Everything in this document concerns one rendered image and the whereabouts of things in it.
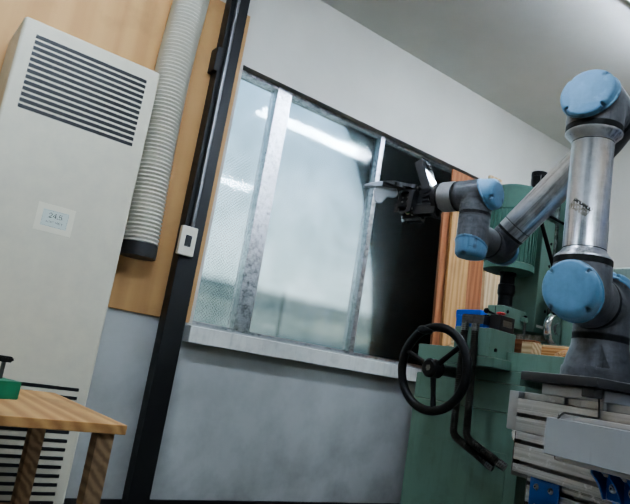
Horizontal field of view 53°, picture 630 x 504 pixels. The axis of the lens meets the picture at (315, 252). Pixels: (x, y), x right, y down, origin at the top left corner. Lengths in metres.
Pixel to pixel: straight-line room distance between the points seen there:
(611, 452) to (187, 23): 2.40
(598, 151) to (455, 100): 2.86
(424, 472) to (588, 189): 1.22
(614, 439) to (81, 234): 1.88
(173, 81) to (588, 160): 1.88
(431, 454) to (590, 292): 1.10
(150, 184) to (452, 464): 1.58
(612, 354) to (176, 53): 2.14
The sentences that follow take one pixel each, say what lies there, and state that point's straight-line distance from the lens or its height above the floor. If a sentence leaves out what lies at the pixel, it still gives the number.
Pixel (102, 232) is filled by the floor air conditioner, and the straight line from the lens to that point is 2.48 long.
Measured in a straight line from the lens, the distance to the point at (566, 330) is 2.38.
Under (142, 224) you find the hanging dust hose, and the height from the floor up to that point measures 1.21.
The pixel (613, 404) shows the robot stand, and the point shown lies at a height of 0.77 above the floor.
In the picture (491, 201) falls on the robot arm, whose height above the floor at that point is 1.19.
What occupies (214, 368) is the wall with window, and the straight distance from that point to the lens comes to 3.01.
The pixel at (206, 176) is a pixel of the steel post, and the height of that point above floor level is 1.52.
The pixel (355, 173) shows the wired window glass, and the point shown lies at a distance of 3.64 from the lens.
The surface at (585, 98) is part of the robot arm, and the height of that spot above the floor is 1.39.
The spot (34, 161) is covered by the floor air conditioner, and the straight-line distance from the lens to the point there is 2.45.
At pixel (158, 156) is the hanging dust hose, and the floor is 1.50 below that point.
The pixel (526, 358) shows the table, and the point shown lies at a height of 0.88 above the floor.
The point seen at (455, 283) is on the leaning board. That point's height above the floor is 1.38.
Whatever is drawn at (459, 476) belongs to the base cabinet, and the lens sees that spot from 2.19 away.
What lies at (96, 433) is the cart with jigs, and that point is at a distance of 1.75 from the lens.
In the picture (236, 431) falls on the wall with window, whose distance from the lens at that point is 3.12.
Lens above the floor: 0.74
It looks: 11 degrees up
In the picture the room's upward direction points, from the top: 9 degrees clockwise
